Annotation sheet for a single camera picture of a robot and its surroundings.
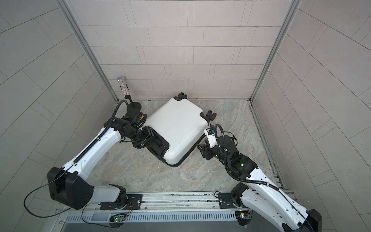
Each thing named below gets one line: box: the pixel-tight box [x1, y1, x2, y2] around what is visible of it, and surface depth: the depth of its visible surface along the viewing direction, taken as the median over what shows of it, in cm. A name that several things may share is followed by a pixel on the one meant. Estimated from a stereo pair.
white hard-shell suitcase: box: [143, 92, 217, 168], surface depth 80 cm
